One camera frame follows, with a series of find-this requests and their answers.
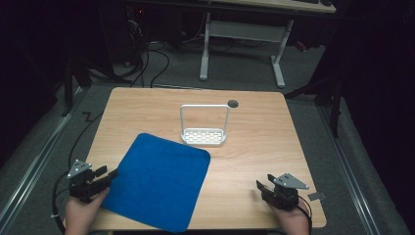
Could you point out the white metal desk frame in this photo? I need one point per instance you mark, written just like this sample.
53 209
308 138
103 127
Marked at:
248 31

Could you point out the grey tape piece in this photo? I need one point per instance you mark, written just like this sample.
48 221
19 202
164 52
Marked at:
316 196

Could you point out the small red object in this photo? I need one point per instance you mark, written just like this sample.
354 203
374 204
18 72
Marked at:
300 46

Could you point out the blue cloth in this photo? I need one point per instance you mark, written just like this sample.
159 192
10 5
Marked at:
156 182

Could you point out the person's left hand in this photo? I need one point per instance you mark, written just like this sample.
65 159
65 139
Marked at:
78 215

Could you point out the aluminium floor rail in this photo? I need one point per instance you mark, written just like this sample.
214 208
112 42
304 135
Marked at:
36 160
350 169

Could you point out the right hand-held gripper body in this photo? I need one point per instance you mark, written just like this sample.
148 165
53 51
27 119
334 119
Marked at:
284 196

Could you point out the black metal stand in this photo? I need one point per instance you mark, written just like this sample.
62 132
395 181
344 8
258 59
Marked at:
68 84
332 98

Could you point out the person's right hand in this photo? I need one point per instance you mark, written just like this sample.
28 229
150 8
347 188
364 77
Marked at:
293 222

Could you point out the black round table grommet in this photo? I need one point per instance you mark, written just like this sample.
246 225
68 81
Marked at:
233 103

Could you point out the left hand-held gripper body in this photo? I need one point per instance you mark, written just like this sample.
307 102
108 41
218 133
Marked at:
81 184

